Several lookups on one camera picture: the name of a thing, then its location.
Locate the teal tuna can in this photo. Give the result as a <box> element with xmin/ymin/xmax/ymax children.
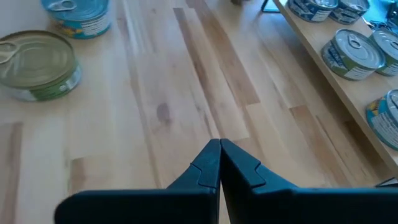
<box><xmin>40</xmin><ymin>0</ymin><xmax>113</xmax><ymax>40</ymax></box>
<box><xmin>365</xmin><ymin>88</ymin><xmax>398</xmax><ymax>152</ymax></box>

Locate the blue tuna can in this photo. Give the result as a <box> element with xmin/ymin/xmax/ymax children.
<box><xmin>328</xmin><ymin>0</ymin><xmax>371</xmax><ymax>26</ymax></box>
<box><xmin>287</xmin><ymin>0</ymin><xmax>339</xmax><ymax>23</ymax></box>

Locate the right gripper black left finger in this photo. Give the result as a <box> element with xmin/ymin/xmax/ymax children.
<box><xmin>54</xmin><ymin>138</ymin><xmax>221</xmax><ymax>224</ymax></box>

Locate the green tuna can gold lid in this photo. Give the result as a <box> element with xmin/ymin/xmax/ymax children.
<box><xmin>0</xmin><ymin>29</ymin><xmax>83</xmax><ymax>103</ymax></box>

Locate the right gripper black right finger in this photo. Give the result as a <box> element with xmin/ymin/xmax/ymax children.
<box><xmin>220</xmin><ymin>138</ymin><xmax>398</xmax><ymax>224</ymax></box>

